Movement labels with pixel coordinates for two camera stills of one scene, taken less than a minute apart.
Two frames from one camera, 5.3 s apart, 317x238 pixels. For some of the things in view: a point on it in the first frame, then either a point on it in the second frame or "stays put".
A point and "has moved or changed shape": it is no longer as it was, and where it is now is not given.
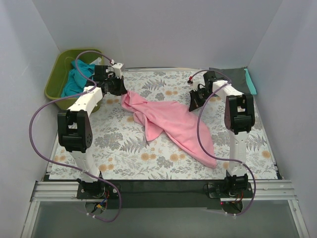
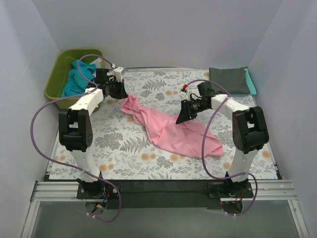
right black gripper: x=198 y=96 to x=188 y=110
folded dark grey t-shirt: x=238 y=78 stays put
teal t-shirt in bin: x=75 y=85 stays put
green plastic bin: x=62 y=65 stays put
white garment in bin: x=97 y=61 stays put
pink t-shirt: x=157 y=116 has moved or changed shape
